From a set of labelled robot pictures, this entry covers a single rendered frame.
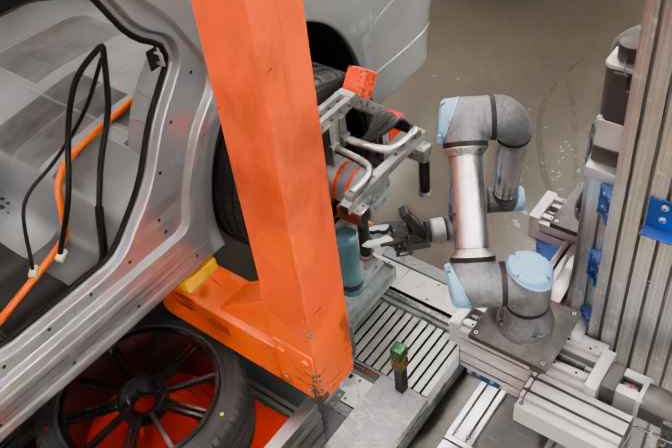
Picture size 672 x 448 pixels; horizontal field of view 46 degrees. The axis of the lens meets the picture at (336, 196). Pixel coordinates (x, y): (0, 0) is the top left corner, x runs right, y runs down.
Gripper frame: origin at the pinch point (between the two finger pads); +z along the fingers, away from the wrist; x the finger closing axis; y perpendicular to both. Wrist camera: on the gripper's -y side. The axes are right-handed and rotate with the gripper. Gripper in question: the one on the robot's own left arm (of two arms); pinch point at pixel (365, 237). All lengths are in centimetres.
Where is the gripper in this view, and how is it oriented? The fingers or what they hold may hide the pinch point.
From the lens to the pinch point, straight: 241.9
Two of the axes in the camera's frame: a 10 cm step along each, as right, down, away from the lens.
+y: 1.0, 7.4, 6.7
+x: -1.4, -6.5, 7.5
